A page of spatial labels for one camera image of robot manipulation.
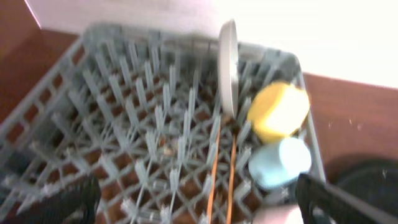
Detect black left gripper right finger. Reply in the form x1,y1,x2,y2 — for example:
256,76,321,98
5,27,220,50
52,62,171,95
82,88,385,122
295,174,397,224

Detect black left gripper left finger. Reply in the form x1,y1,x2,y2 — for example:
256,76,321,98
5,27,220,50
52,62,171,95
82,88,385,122
1,174,101,224

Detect pink plastic cup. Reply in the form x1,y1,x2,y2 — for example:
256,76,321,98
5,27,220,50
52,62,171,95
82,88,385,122
252,204,303,224

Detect light blue plastic cup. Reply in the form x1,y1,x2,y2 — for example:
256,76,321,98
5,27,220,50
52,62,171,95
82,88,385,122
248,137,312,190

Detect wooden chopstick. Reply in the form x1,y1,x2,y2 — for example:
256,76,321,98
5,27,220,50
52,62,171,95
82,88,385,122
206,127,221,224
226,135,236,224

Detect yellow plastic bowl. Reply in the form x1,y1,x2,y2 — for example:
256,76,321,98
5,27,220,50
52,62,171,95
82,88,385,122
247,82,310,143

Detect grey round plate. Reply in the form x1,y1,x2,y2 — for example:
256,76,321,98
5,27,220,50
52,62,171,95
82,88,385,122
217,20,239,118

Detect grey plastic dishwasher rack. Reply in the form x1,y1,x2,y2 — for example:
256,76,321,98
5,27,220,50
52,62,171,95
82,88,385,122
1,24,325,223

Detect round black serving tray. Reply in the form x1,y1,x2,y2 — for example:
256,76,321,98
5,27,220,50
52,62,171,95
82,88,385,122
333,159,397,217

